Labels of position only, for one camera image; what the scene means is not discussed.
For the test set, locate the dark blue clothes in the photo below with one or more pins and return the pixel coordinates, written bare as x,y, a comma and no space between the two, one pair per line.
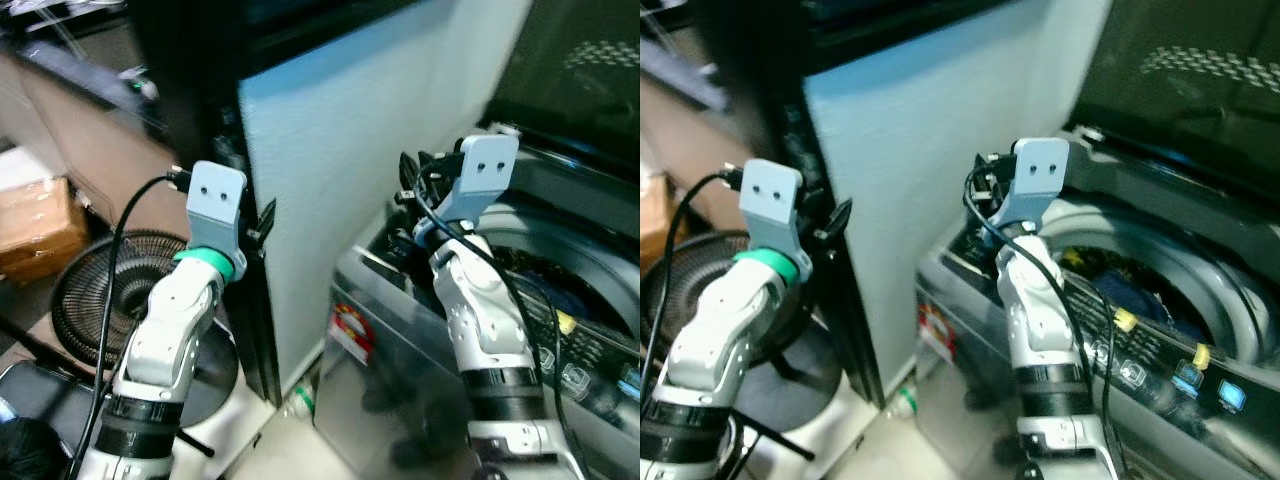
1130,295
560,300

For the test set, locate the grey top-load washing machine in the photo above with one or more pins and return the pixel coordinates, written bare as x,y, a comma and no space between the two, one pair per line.
1200,440
400,400

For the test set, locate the white cabinet with black front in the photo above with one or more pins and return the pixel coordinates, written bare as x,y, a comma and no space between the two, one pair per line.
350,200
920,200

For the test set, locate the black floor fan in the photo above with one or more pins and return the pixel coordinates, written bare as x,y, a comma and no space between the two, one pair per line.
700,262
85,300

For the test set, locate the red washer sticker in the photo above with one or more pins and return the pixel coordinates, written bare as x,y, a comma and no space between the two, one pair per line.
935,332
352,332

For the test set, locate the brown counter with black top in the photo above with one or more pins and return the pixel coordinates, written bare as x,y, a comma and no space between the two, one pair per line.
690,140
90,150

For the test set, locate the dark glass washer lid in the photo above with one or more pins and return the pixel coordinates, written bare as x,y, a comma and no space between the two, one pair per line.
570,90
1180,100

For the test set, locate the clear bottle with green band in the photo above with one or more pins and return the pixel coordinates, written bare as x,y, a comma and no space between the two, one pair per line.
903,402
300,400

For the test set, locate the grey device with green light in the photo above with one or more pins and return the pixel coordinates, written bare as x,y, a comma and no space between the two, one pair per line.
140,88

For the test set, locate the light blue left wrist camera mount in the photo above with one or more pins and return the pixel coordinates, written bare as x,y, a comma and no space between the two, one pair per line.
768,200
215,200

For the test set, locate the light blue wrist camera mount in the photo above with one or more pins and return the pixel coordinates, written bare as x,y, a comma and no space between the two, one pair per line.
215,200
768,200
485,170
1040,170

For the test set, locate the light blue right wrist camera mount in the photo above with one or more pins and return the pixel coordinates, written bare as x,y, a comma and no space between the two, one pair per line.
1040,170
485,170

